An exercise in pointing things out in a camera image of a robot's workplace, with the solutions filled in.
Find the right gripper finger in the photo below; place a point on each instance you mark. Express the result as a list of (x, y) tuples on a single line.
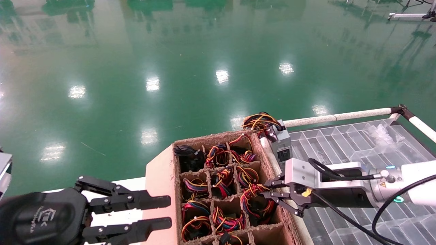
[(277, 183), (284, 196)]

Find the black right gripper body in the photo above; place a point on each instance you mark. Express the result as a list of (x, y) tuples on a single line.
[(340, 198)]

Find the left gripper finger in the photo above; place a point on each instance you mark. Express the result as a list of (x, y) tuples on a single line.
[(143, 228), (146, 201)]

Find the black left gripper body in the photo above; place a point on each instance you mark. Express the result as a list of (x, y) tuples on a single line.
[(37, 217)]

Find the brown cardboard box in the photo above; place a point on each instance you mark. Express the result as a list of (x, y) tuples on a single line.
[(158, 204)]

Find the cardboard divider grid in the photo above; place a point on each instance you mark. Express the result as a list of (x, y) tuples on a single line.
[(230, 203)]

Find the clear plastic compartment tray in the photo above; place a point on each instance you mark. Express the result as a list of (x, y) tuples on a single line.
[(340, 143)]

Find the crumpled clear plastic wrap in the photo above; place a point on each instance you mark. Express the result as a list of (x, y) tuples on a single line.
[(385, 134)]

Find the black bar corner joint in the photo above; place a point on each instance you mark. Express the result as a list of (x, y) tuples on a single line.
[(402, 110)]

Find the white metal stand base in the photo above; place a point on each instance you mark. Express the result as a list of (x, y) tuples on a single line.
[(405, 15)]

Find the black caster wheel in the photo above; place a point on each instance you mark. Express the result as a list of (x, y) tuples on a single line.
[(430, 15)]

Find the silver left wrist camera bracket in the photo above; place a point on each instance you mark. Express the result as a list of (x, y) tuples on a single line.
[(4, 170)]

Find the white frame rail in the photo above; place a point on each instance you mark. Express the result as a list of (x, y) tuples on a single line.
[(323, 119)]

